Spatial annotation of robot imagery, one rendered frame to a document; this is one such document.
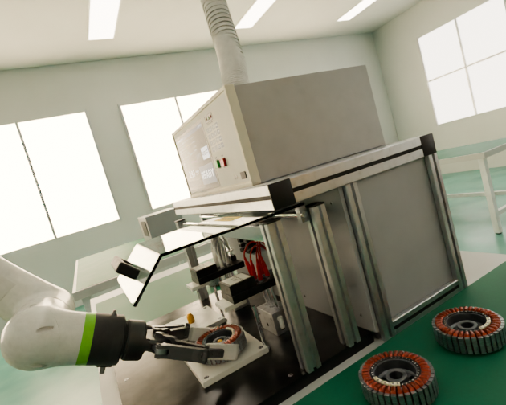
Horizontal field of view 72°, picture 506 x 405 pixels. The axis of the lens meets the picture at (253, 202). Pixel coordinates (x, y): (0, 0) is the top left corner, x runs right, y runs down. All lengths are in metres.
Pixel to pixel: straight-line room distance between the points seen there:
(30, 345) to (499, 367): 0.74
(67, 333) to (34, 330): 0.05
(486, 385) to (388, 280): 0.24
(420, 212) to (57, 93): 5.32
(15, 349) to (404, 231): 0.75
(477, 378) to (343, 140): 0.51
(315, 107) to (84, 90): 5.11
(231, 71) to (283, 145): 1.45
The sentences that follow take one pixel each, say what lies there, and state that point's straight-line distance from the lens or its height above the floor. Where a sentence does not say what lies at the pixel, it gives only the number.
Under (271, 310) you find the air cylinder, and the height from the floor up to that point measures 0.82.
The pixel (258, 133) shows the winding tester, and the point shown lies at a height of 1.21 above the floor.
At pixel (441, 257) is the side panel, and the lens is 0.91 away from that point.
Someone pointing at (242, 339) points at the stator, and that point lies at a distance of 0.79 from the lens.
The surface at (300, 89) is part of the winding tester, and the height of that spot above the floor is 1.29.
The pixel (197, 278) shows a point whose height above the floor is 0.90.
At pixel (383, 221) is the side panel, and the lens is 0.76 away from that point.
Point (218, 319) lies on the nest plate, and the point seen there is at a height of 0.78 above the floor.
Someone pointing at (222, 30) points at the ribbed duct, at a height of 2.00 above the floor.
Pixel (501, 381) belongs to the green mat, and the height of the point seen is 0.75.
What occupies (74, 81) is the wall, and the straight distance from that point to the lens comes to 5.79.
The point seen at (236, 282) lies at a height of 0.92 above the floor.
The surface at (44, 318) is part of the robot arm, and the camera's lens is 0.71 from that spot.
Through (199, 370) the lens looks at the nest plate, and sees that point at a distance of 0.80.
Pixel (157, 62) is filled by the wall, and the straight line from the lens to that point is 6.07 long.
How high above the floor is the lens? 1.15
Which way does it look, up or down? 5 degrees down
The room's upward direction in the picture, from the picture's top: 16 degrees counter-clockwise
